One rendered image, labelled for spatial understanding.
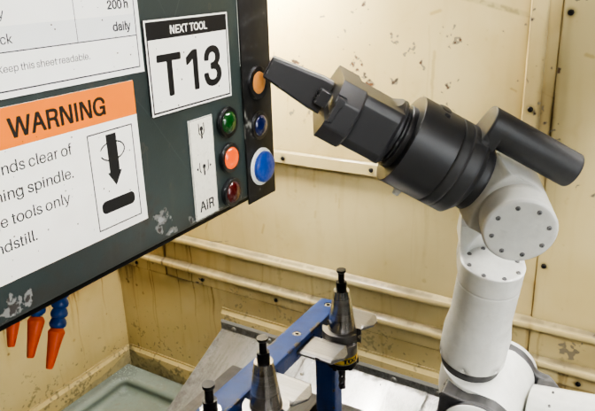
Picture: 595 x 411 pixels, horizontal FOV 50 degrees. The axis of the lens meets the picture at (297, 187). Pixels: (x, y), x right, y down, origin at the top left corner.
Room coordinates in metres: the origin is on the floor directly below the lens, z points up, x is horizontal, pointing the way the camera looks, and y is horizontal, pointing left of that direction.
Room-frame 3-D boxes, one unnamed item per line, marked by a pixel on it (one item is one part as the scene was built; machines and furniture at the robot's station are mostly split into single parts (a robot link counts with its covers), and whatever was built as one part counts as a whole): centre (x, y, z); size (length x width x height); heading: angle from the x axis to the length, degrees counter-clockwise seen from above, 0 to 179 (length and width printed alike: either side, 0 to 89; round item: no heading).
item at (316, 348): (0.84, -0.04, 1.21); 0.07 x 0.05 x 0.01; 58
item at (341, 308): (0.89, -0.06, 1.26); 0.04 x 0.04 x 0.07
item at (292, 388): (0.75, 0.02, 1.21); 0.07 x 0.05 x 0.01; 58
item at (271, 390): (0.70, 0.05, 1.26); 0.04 x 0.04 x 0.07
